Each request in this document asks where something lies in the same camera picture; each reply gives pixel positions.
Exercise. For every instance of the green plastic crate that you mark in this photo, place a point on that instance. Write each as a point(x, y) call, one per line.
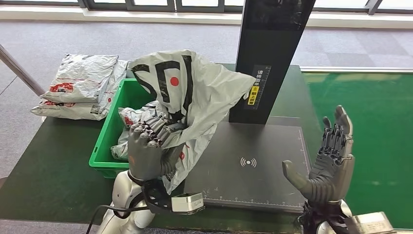
point(106, 145)

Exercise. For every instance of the black inbound scanner machine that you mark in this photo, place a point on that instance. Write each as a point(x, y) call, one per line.
point(258, 181)

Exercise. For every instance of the dark green table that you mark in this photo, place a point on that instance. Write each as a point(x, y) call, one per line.
point(38, 161)

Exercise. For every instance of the white poly mailer parcel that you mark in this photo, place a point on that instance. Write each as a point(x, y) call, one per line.
point(80, 77)
point(71, 111)

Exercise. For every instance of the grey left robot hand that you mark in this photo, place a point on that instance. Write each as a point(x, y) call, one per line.
point(143, 155)

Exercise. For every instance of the yellow black scanner label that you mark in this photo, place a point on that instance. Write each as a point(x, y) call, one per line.
point(258, 77)

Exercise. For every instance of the dark window frame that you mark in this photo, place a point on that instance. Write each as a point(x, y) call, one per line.
point(150, 9)

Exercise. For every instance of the silver metal pole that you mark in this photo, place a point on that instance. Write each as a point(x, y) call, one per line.
point(19, 71)

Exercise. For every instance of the large white black-print parcel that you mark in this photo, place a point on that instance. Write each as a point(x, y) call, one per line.
point(213, 90)

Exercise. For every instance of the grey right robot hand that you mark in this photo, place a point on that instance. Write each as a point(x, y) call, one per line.
point(332, 177)

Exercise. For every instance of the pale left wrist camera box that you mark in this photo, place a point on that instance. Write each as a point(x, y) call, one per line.
point(187, 202)

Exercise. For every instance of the silver conveyor edge rail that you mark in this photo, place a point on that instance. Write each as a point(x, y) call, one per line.
point(355, 69)

